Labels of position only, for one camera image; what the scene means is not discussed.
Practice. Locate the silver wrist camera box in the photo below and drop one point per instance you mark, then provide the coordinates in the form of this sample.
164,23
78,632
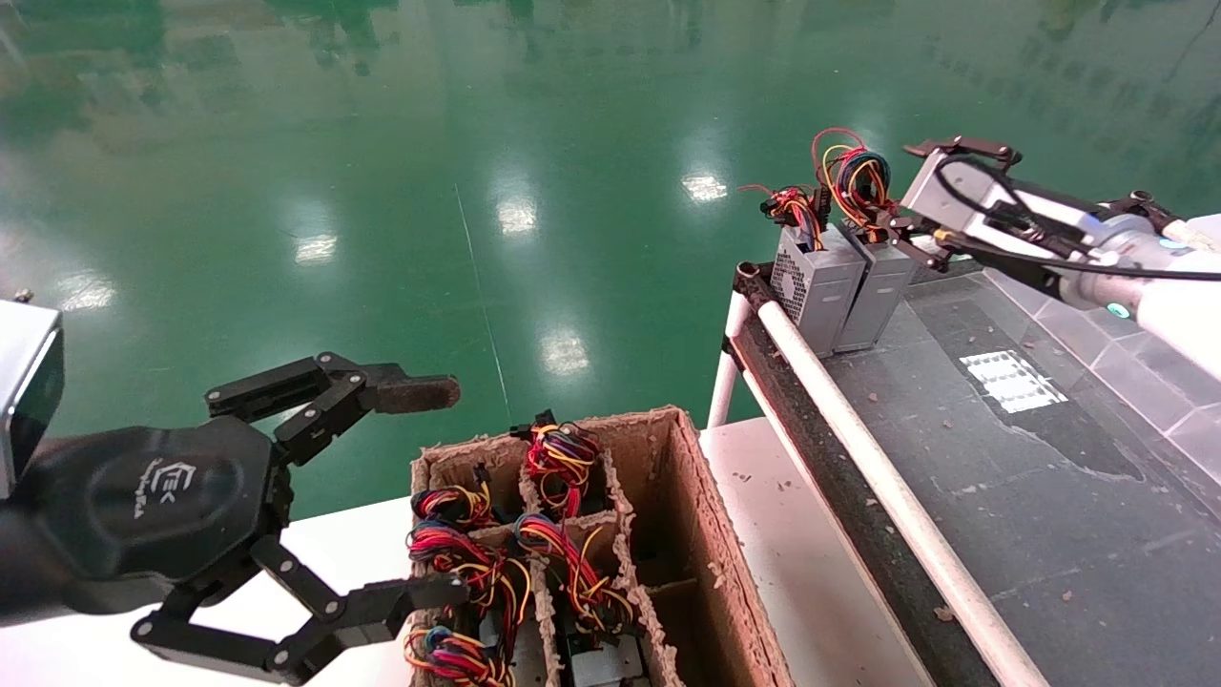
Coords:
24,382
930,196

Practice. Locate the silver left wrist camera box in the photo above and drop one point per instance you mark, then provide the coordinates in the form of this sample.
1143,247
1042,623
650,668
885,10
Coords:
24,382

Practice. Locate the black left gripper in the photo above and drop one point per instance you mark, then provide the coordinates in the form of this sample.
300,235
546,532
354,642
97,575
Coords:
162,501

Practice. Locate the white frame leg pipe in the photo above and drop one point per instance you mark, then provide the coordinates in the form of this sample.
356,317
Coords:
727,391

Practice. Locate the black pipe corner connector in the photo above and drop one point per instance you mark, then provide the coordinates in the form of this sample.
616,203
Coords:
1149,205
754,286

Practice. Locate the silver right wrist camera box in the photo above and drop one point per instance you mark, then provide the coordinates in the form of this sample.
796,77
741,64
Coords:
930,196

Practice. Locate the brown cardboard divider box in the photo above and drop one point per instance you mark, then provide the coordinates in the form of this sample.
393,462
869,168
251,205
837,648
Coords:
711,534

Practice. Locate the clear acrylic divider tray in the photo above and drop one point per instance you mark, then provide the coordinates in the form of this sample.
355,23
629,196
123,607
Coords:
1145,391

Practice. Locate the short white frame pipe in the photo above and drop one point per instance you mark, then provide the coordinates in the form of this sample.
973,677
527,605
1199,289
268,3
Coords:
1204,231

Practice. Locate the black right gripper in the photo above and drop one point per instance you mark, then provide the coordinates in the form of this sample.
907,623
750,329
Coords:
1021,229

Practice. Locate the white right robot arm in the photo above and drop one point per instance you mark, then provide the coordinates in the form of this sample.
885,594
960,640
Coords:
1183,315

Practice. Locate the white perforated label sticker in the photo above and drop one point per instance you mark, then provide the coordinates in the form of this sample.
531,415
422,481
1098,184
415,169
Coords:
1011,382

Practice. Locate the long white frame pipe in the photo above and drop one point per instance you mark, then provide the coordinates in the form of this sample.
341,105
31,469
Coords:
897,496

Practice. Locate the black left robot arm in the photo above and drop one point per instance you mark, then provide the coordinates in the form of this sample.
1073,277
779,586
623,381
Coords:
38,592

